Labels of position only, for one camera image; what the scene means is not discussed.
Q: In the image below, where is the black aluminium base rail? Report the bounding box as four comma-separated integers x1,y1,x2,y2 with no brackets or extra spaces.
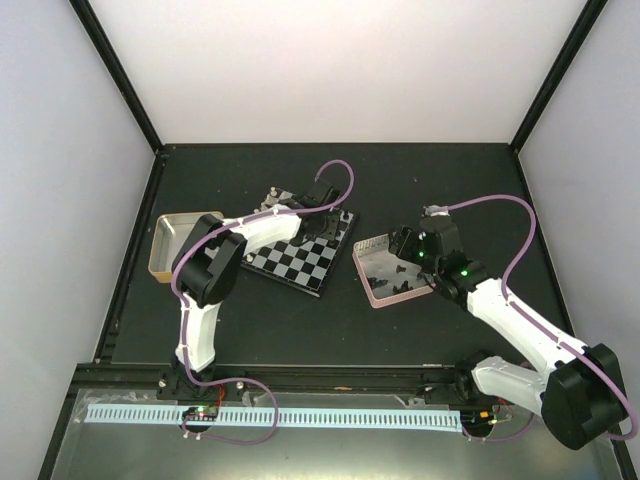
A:
69,364,495,405

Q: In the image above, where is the small green circuit board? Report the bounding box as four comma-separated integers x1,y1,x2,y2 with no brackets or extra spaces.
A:
182,406,219,421

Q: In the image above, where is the light blue cable duct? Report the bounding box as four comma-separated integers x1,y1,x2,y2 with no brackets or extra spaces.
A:
84,404,462,433

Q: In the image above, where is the right black frame post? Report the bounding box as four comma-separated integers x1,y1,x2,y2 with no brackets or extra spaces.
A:
510,0,608,154

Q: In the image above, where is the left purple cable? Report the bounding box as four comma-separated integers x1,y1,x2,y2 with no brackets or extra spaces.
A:
171,159,356,386

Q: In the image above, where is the black and silver chessboard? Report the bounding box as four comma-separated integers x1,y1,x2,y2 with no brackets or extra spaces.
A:
242,209,359,298

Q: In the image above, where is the black frame post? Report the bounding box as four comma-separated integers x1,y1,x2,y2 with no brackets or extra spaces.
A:
510,0,608,154
69,0,163,153

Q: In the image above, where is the left black frame post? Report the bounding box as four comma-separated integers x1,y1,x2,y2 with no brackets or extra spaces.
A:
69,0,163,153

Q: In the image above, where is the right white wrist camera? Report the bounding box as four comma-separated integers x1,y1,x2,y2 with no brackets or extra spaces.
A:
422,205,449,218

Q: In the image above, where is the gold metal tin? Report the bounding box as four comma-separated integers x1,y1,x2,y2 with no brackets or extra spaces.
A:
148,212,205,284

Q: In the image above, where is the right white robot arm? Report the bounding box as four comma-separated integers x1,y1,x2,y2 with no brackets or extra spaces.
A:
388,214,631,450

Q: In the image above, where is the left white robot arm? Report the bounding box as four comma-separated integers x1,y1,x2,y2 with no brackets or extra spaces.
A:
171,178,354,399

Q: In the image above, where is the pink metal tin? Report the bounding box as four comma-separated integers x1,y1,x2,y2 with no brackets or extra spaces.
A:
352,234,432,309

